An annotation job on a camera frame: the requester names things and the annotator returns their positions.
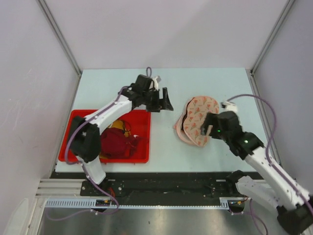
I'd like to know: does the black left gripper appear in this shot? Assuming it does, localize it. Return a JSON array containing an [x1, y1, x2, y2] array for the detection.
[[142, 88, 173, 113]]

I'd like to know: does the orange bra with black trim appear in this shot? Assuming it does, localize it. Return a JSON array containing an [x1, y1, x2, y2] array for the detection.
[[181, 98, 194, 131]]

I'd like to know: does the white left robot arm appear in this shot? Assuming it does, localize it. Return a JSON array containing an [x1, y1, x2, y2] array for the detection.
[[65, 74, 174, 196]]

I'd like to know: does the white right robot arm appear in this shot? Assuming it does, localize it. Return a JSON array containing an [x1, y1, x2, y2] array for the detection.
[[201, 111, 313, 235]]

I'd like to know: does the yellow garment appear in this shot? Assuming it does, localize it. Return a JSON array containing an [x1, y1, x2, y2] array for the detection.
[[100, 120, 130, 159]]

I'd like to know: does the dark red garment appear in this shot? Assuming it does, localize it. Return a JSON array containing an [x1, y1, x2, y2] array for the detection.
[[100, 128, 148, 159]]

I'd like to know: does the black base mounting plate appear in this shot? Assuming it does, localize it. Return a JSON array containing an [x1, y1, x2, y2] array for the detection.
[[81, 172, 242, 197]]

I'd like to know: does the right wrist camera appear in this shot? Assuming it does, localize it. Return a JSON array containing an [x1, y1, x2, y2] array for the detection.
[[221, 101, 238, 113]]

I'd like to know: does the right aluminium frame post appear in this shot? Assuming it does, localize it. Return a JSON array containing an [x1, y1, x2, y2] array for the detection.
[[249, 0, 298, 74]]

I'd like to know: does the aluminium frame post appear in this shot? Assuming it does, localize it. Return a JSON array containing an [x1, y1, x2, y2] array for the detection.
[[36, 0, 83, 75], [249, 0, 298, 74]]

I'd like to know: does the white slotted cable duct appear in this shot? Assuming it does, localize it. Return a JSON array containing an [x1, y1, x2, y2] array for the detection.
[[45, 197, 232, 209]]

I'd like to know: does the left aluminium frame post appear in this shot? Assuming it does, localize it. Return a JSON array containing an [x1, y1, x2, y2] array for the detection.
[[36, 0, 83, 75]]

